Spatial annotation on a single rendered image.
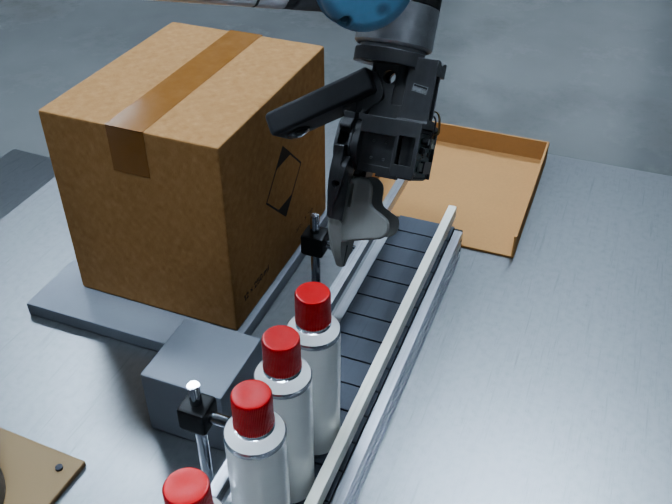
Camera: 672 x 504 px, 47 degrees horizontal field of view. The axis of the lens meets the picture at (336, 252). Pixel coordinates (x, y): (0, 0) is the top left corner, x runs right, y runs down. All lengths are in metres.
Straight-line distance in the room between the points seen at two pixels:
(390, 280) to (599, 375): 0.29
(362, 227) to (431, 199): 0.55
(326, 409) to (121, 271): 0.40
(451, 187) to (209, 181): 0.55
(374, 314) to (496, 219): 0.35
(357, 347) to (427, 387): 0.10
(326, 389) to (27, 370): 0.44
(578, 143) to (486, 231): 2.07
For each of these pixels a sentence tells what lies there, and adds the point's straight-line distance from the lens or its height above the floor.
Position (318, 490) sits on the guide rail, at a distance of 0.77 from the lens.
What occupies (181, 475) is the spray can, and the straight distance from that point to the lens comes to 0.58.
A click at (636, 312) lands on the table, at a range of 1.14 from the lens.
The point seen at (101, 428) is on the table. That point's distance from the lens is 0.96.
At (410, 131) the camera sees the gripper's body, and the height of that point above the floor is 1.20.
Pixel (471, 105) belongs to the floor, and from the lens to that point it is 3.46.
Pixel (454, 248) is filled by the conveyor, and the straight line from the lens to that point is 1.11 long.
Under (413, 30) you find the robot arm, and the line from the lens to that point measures 0.73.
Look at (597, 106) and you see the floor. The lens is 3.58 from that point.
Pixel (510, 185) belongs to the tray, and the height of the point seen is 0.83.
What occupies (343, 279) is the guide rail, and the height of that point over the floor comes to 0.96.
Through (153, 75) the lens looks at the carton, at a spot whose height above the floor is 1.12.
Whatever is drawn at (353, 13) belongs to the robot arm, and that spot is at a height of 1.34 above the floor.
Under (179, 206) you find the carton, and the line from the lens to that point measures 0.93.
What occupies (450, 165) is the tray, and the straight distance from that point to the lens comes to 1.38.
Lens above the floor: 1.54
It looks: 38 degrees down
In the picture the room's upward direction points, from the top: straight up
